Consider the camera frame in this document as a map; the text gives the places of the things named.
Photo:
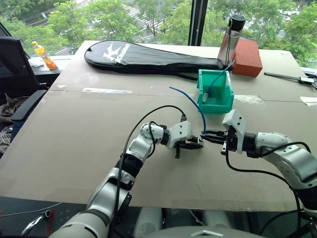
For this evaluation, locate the black window frame post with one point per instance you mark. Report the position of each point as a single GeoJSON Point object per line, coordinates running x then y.
{"type": "Point", "coordinates": [197, 22]}

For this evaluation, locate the clear bottle with black cap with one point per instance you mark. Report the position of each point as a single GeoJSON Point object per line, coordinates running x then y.
{"type": "Point", "coordinates": [229, 42]}

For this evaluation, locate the white crumpled tissue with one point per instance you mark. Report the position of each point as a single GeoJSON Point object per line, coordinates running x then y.
{"type": "Point", "coordinates": [36, 62]}

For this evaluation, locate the red brick-shaped block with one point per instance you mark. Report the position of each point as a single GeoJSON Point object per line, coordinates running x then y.
{"type": "Point", "coordinates": [247, 58]}

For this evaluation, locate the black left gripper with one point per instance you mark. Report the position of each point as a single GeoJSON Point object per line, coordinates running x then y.
{"type": "Point", "coordinates": [178, 151]}

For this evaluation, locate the black racket bag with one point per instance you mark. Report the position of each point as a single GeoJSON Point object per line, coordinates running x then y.
{"type": "Point", "coordinates": [148, 58]}

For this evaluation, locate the black flat bar tool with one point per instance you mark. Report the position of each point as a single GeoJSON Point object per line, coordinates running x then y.
{"type": "Point", "coordinates": [282, 76]}

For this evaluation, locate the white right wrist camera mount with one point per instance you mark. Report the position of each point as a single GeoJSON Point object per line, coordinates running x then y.
{"type": "Point", "coordinates": [235, 119]}

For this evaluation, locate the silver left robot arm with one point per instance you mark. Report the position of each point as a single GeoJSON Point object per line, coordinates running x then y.
{"type": "Point", "coordinates": [138, 146]}

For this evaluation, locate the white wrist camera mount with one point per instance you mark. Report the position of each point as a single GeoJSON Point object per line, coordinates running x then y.
{"type": "Point", "coordinates": [235, 119]}
{"type": "Point", "coordinates": [182, 130]}

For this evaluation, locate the green plastic bin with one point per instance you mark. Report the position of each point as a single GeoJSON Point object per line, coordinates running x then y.
{"type": "Point", "coordinates": [218, 107]}

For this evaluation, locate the orange drink bottle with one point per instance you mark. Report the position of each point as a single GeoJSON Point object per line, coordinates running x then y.
{"type": "Point", "coordinates": [45, 57]}

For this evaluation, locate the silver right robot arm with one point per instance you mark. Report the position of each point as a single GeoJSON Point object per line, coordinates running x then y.
{"type": "Point", "coordinates": [273, 141]}

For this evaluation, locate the white rounded robot leg cover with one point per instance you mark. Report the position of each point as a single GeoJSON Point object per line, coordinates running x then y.
{"type": "Point", "coordinates": [148, 221]}
{"type": "Point", "coordinates": [216, 219]}

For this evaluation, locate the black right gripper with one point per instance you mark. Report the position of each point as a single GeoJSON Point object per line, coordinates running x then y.
{"type": "Point", "coordinates": [232, 138]}

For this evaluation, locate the black office chair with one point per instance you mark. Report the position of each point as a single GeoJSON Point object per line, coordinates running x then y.
{"type": "Point", "coordinates": [15, 64]}

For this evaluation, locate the grey striped cushion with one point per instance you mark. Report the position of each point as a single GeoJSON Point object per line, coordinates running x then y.
{"type": "Point", "coordinates": [11, 106]}

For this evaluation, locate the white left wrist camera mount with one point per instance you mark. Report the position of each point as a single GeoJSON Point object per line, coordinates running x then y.
{"type": "Point", "coordinates": [182, 130]}

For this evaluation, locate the plaid cloth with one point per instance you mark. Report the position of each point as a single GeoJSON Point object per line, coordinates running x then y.
{"type": "Point", "coordinates": [5, 140]}

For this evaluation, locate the grey robot torso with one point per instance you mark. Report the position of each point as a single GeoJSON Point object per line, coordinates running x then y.
{"type": "Point", "coordinates": [205, 234]}

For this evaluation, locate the small white coupler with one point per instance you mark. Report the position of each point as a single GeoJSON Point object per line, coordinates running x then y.
{"type": "Point", "coordinates": [205, 98]}

